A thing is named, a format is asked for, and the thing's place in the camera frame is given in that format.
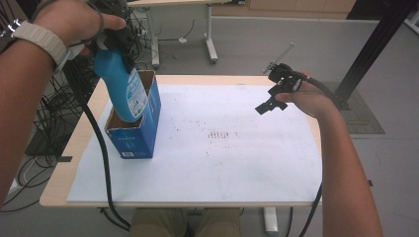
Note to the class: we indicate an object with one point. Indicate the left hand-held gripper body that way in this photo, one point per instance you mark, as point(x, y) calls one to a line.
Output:
point(115, 33)

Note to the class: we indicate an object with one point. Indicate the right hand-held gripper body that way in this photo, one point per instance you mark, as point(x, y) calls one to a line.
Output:
point(285, 79)

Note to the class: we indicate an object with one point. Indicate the blue plastic bottle white cap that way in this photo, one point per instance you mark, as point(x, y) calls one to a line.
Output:
point(120, 89)

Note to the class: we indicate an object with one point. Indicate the blue cardboard box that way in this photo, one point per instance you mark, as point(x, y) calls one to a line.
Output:
point(138, 141)

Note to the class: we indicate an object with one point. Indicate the person's right hand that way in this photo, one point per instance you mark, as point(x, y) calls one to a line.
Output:
point(308, 100)

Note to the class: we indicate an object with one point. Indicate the person's left hand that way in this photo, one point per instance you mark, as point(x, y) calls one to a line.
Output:
point(72, 19)

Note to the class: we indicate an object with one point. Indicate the white floor plug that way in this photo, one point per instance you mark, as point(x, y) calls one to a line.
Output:
point(182, 40)

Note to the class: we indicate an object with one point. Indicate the white paper sheet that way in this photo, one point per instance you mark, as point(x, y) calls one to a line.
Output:
point(230, 164)

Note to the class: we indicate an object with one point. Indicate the white-legged background desk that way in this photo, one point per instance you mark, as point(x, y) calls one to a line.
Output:
point(209, 36)

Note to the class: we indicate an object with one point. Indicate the white table leg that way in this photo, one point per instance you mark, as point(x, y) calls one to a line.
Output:
point(270, 220)

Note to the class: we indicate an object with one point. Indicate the small black table clip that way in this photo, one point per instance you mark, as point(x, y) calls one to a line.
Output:
point(65, 159)

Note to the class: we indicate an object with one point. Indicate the person's right leg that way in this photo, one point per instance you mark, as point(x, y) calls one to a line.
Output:
point(220, 223)

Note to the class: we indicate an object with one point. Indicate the person's leg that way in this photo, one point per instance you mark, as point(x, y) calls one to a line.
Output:
point(158, 223)
point(220, 223)

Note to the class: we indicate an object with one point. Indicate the person's left leg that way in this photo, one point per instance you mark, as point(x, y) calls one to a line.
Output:
point(158, 223)

